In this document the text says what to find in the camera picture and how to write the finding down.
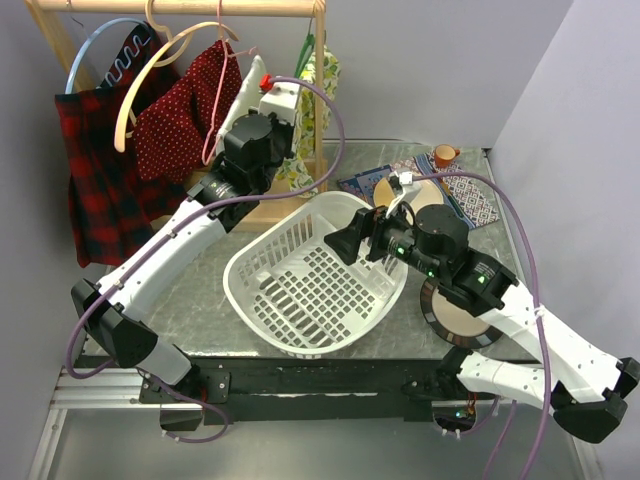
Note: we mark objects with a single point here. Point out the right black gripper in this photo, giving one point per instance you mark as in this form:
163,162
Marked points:
367,222

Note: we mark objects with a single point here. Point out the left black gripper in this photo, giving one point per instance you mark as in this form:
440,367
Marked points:
288,130

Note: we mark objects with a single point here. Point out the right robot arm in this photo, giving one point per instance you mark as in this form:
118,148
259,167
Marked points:
582,387

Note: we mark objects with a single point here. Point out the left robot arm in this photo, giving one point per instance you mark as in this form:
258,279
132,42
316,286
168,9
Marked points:
111,311

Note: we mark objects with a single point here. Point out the white cloth garment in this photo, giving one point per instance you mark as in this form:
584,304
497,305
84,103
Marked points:
249,96

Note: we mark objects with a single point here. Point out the dark rimmed plate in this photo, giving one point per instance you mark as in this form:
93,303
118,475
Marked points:
453,324

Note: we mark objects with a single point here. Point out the aluminium rail frame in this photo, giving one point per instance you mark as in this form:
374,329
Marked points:
111,389

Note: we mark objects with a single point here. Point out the patterned placemat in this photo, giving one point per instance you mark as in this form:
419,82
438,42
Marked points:
477,207

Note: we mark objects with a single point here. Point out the pink wire hanger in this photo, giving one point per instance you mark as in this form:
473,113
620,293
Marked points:
212,137

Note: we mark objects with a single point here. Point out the green chopstick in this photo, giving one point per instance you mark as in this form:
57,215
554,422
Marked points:
451,199

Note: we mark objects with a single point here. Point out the orange cup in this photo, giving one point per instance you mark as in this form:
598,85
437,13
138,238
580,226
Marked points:
444,155

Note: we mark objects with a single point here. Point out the beige floral plate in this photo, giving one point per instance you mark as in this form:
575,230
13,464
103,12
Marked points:
430,194

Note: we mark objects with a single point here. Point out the red black plaid skirt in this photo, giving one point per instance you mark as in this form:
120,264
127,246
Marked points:
111,207

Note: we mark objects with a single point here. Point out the light wooden hanger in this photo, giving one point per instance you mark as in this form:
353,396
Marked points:
173,48

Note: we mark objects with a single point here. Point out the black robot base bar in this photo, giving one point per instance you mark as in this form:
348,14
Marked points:
245,389

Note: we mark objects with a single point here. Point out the lemon print garment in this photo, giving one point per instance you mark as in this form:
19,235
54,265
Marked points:
295,171

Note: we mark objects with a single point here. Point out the light blue hanger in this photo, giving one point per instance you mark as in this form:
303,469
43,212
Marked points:
87,47

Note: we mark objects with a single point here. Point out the white laundry basket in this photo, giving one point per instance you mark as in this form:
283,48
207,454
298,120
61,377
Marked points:
294,292

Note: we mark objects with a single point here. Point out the red polka dot garment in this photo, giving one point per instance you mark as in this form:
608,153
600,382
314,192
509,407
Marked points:
169,135

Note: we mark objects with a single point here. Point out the green plastic hanger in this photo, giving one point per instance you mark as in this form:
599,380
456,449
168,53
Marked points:
306,50

